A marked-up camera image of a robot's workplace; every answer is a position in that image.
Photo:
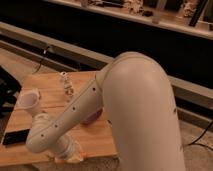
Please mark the long wooden bench rail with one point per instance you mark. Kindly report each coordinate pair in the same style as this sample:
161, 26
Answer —
59, 55

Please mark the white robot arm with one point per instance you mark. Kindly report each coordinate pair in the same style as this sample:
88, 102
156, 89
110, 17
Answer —
137, 95

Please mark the black flat device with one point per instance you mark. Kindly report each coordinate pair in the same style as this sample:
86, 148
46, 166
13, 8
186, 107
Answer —
15, 137

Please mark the purple pepper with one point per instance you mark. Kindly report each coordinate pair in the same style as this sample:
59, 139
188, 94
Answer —
92, 117

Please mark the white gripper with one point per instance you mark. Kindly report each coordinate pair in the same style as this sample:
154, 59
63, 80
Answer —
67, 149

